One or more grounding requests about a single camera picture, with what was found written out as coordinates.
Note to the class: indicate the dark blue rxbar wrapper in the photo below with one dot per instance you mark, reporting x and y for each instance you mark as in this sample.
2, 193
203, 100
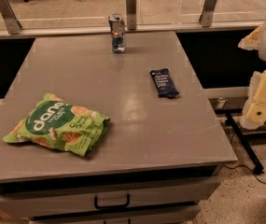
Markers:
163, 83

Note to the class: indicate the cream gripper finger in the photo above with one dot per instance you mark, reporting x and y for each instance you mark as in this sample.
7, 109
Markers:
251, 41
254, 111

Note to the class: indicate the silver blue drink can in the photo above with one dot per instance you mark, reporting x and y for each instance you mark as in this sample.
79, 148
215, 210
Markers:
117, 31

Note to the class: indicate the black metal stand leg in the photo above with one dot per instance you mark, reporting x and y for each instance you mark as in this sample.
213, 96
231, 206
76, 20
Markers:
258, 169

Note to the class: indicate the left metal railing bracket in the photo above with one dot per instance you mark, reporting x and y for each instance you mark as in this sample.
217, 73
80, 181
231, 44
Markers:
12, 24

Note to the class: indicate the right metal railing bracket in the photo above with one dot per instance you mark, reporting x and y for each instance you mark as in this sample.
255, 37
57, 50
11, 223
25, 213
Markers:
206, 17

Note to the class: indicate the grey lower drawer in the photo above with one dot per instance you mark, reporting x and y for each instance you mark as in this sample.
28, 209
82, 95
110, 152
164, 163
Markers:
157, 215

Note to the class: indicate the grey upper drawer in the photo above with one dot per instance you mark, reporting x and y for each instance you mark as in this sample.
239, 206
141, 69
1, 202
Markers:
76, 200

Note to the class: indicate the grey drawer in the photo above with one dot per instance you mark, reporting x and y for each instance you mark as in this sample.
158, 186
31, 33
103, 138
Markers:
157, 215
76, 200

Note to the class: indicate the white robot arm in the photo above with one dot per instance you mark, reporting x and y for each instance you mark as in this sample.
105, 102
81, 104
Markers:
262, 43

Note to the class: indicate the green rice chip bag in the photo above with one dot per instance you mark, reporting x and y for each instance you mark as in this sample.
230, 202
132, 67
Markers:
55, 124

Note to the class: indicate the black drawer handle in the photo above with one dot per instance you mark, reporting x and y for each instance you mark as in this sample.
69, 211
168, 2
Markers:
113, 202

